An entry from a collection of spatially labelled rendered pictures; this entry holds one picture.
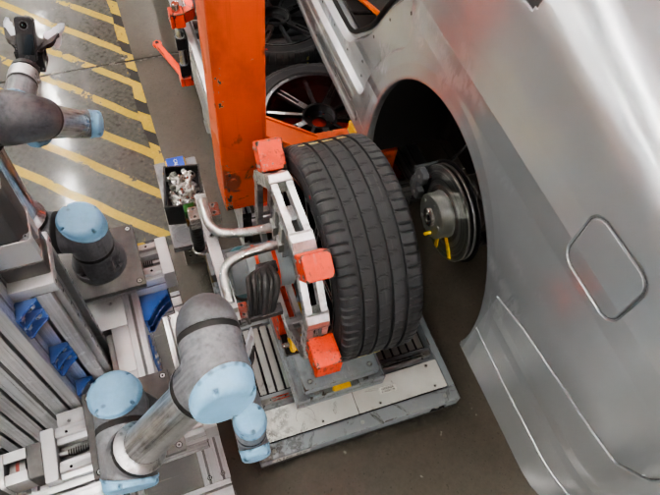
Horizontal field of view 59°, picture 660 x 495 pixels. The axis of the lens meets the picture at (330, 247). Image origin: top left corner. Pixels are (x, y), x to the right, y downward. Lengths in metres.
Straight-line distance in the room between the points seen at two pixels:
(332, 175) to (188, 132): 1.83
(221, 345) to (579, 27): 0.85
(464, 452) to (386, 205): 1.30
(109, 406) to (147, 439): 0.19
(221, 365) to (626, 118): 0.79
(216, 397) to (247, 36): 1.04
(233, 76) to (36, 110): 0.62
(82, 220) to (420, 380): 1.46
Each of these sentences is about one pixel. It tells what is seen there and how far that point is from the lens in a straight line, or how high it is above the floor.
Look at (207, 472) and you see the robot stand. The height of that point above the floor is 0.21.
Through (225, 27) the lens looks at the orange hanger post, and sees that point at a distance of 1.69.
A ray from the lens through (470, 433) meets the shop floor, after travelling 2.55.
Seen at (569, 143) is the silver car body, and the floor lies 1.57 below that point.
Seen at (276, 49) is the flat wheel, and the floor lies 0.50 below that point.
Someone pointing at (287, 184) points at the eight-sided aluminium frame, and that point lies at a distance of 1.57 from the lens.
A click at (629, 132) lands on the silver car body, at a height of 1.67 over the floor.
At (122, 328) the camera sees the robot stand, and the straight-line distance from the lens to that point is 1.84.
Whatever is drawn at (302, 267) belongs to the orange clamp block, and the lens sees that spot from 1.40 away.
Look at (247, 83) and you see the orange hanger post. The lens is 1.83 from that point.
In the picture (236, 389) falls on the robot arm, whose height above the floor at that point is 1.38.
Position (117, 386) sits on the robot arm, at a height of 1.04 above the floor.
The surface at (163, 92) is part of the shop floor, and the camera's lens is 3.50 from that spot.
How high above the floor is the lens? 2.35
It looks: 57 degrees down
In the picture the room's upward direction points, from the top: 9 degrees clockwise
